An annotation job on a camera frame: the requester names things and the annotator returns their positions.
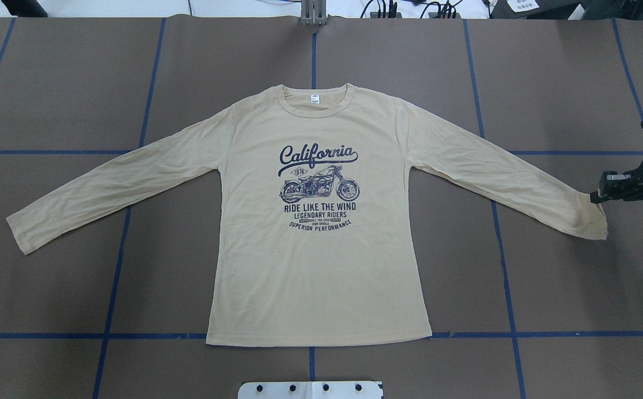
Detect beige long-sleeve printed shirt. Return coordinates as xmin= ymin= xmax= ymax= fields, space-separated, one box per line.
xmin=7 ymin=84 xmax=608 ymax=347

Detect black box device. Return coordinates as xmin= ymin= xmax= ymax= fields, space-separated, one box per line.
xmin=489 ymin=1 xmax=581 ymax=20

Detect black cables on desk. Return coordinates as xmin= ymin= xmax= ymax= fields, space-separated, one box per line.
xmin=359 ymin=0 xmax=463 ymax=19

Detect grey aluminium frame post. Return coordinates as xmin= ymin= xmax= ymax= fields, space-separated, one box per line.
xmin=300 ymin=0 xmax=328 ymax=26

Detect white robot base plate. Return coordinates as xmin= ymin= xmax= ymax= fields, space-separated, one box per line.
xmin=237 ymin=380 xmax=384 ymax=398

